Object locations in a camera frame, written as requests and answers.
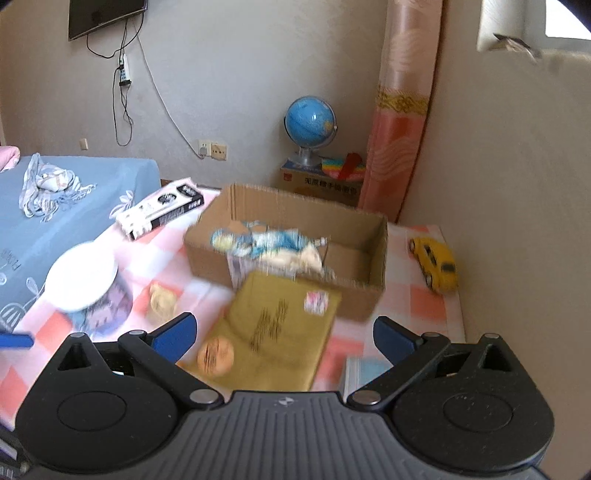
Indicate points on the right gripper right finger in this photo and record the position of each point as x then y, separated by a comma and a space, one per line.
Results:
412, 356

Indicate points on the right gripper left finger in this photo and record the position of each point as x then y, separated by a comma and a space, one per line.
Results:
156, 354

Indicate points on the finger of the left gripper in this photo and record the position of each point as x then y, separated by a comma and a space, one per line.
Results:
11, 340

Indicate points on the cream cloth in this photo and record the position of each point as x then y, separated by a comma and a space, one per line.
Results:
162, 303

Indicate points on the blue patterned sachet with tassel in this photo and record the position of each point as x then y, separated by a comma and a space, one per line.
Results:
281, 252

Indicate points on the folded blue face mask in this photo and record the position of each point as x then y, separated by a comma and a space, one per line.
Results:
359, 371

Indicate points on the yellow toy car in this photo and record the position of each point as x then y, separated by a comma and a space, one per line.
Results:
437, 264

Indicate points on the blue floral bedsheet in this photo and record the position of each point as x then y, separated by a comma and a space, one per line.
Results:
29, 246

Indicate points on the clear jar white lid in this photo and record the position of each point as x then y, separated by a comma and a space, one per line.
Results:
85, 284

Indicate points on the gold tissue pack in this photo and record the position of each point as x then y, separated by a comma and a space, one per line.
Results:
270, 338

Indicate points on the brown cardboard box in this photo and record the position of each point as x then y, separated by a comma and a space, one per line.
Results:
357, 241

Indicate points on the black white carton box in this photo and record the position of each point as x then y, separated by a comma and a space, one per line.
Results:
171, 201

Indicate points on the white blue scarf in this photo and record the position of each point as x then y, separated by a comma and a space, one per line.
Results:
48, 188

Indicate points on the rainbow coloured toy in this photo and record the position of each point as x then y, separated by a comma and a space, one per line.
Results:
349, 169

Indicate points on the cardboard box under globe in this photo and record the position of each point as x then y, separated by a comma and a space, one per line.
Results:
312, 182

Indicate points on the blue desk globe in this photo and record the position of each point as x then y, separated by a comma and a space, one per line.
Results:
311, 124

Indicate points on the white power strip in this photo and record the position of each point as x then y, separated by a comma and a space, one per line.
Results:
123, 71

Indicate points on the pink orange curtain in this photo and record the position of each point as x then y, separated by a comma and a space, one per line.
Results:
408, 67

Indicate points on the white wall socket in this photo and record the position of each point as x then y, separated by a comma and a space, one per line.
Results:
213, 150

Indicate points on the black wall television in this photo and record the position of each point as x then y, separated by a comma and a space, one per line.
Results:
86, 16

